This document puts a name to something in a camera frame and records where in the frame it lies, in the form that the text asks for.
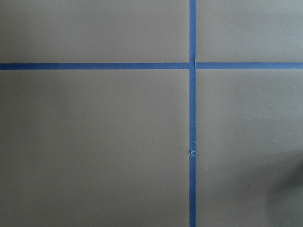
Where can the crossing blue tape strip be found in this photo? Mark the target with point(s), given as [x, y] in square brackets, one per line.
[151, 66]

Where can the long blue tape strip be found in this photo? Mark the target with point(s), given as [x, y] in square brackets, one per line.
[192, 113]

